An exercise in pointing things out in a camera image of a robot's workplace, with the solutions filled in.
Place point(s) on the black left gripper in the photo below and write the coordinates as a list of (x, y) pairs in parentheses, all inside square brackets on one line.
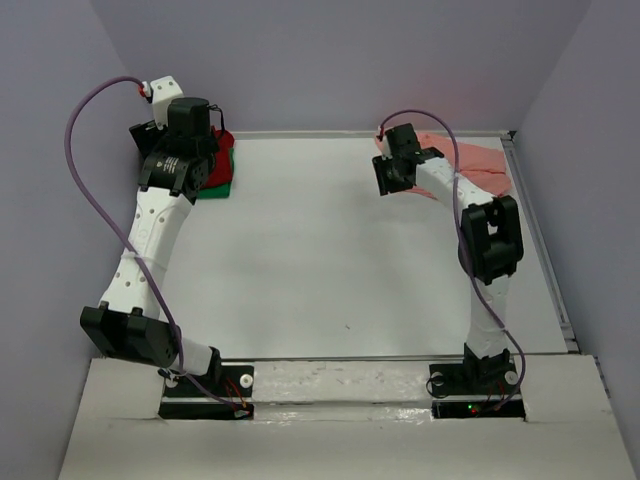
[(150, 138)]

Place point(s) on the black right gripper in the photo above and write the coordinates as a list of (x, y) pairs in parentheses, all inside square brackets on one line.
[(386, 184)]

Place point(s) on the salmon pink t-shirt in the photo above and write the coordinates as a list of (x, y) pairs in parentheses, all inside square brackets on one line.
[(485, 167)]

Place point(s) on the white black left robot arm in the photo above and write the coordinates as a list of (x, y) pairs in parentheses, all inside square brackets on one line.
[(131, 321)]

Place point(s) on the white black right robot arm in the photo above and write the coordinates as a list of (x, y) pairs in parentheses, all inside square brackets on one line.
[(490, 246)]

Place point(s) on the folded dark red t-shirt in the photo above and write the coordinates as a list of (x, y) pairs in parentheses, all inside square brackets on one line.
[(225, 141)]

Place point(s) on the folded green t-shirt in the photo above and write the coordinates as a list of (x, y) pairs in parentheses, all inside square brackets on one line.
[(220, 182)]

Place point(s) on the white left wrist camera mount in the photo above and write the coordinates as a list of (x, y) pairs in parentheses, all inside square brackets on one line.
[(159, 94)]

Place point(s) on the aluminium table edge rail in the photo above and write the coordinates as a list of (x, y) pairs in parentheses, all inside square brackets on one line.
[(538, 242)]

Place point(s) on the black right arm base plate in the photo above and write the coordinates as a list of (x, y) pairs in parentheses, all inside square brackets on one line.
[(455, 396)]

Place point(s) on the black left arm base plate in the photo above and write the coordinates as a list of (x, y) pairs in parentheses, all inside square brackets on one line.
[(227, 399)]

